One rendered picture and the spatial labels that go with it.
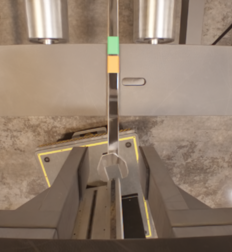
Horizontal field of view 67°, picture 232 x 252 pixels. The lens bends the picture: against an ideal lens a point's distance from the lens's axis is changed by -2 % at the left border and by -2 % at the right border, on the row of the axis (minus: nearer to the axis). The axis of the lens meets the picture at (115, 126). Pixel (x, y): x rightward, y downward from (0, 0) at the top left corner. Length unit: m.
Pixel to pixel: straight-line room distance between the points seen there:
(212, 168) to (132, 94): 1.65
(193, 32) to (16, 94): 0.57
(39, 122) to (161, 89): 1.39
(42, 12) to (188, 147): 1.43
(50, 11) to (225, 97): 0.44
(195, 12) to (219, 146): 1.29
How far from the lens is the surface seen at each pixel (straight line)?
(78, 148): 0.16
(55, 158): 1.26
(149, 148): 0.16
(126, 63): 0.23
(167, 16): 0.53
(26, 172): 1.80
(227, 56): 0.27
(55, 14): 0.54
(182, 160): 1.68
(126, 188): 1.32
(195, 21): 0.69
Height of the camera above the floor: 1.40
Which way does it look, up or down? 74 degrees down
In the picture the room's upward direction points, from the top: 177 degrees clockwise
